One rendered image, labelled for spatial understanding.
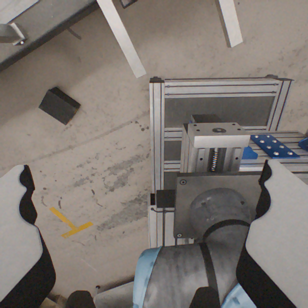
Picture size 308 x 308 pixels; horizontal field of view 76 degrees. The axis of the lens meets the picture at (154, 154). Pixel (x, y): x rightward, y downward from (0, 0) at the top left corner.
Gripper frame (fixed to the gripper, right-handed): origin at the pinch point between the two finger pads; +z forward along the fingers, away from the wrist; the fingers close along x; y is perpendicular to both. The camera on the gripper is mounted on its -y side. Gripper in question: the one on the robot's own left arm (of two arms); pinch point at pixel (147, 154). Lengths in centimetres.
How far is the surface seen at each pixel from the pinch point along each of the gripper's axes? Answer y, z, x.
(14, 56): -3, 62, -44
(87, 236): 172, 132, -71
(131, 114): 39, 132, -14
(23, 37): -8, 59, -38
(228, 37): -7, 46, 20
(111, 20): -11.1, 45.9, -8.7
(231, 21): -11, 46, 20
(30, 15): -14, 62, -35
